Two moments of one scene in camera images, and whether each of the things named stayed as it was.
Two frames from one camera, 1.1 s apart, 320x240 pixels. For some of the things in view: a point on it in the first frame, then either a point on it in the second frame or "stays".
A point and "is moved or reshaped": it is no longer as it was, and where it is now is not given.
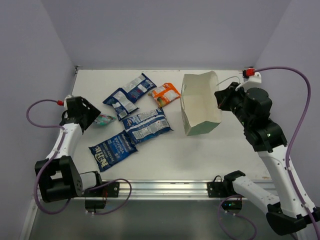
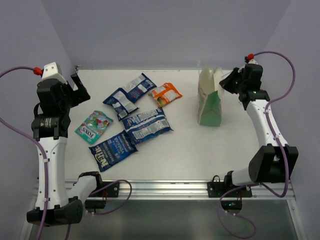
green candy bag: (103, 120) is moved or reshaped
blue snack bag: (110, 151) stays
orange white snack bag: (165, 94) stays
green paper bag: (200, 102) is moved or reshaped
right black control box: (232, 204) stays
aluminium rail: (54, 191) stays
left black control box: (95, 204) stays
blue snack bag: (146, 125) stays
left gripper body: (81, 110) → (75, 92)
